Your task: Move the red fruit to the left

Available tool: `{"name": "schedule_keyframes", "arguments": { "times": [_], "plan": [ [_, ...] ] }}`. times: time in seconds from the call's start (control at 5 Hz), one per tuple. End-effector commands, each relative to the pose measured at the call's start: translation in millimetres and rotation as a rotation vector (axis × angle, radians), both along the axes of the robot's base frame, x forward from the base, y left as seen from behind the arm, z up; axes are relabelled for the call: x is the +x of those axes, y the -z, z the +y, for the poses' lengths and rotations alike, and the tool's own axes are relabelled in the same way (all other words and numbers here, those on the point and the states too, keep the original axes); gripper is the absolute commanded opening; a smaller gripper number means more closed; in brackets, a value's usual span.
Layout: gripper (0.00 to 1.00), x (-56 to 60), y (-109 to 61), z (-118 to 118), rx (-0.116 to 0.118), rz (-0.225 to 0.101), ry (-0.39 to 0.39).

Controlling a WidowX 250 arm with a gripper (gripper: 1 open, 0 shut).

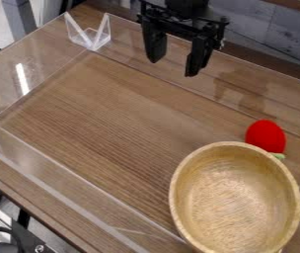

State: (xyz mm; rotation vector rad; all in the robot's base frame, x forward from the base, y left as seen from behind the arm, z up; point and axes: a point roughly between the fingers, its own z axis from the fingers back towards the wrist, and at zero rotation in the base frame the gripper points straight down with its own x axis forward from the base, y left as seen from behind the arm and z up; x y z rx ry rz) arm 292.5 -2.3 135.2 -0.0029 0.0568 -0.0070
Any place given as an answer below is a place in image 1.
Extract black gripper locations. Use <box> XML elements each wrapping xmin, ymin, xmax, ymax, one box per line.
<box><xmin>139</xmin><ymin>0</ymin><xmax>230</xmax><ymax>77</ymax></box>

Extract red plush strawberry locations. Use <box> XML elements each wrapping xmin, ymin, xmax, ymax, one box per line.
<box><xmin>246</xmin><ymin>120</ymin><xmax>287</xmax><ymax>160</ymax></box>

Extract clear acrylic tray walls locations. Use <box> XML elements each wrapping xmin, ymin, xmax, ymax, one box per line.
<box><xmin>0</xmin><ymin>13</ymin><xmax>300</xmax><ymax>253</ymax></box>

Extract wooden bowl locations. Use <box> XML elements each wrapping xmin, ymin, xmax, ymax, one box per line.
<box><xmin>169</xmin><ymin>141</ymin><xmax>300</xmax><ymax>253</ymax></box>

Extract grey post top left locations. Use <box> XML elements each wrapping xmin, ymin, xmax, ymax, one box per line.
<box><xmin>2</xmin><ymin>0</ymin><xmax>38</xmax><ymax>41</ymax></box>

